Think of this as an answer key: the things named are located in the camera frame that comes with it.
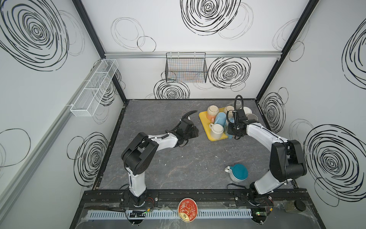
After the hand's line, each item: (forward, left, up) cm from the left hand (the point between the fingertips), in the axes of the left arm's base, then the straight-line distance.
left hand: (198, 130), depth 93 cm
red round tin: (-43, +6, -3) cm, 44 cm away
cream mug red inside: (0, -12, +1) cm, 12 cm away
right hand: (+1, -20, 0) cm, 21 cm away
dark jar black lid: (-40, -43, 0) cm, 59 cm away
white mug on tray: (+18, -36, +1) cm, 40 cm away
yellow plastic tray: (+11, -6, -6) cm, 15 cm away
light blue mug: (+8, -15, +2) cm, 18 cm away
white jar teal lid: (-26, -21, +1) cm, 33 cm away
